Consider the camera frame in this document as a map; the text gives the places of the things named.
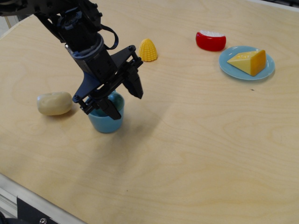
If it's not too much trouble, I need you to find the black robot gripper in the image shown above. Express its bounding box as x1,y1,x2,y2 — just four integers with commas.
73,45,143,120

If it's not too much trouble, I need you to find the green toy cucumber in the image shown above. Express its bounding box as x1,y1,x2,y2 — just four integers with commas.
95,91,125,117

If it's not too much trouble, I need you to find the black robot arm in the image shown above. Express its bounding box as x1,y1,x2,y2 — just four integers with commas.
0,0,143,120

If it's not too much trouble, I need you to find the light blue plastic cup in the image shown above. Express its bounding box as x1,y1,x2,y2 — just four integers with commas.
88,107,124,133

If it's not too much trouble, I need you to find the yellow toy corn piece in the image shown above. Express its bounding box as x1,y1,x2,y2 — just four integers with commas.
138,38,157,62

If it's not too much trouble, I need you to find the beige toy potato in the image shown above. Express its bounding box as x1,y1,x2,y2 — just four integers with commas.
37,91,72,116

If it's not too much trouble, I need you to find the light blue plate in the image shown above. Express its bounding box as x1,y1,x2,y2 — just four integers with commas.
219,46,275,81

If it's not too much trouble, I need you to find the yellow toy cheese wedge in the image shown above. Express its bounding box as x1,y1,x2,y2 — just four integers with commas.
227,50,267,77

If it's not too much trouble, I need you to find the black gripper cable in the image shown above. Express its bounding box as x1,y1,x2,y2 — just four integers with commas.
101,23,120,51

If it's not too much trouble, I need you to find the aluminium table frame rail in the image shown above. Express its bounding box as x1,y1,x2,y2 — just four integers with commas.
0,174,84,224

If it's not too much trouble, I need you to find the black corner bracket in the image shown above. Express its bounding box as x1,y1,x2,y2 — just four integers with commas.
17,198,57,224

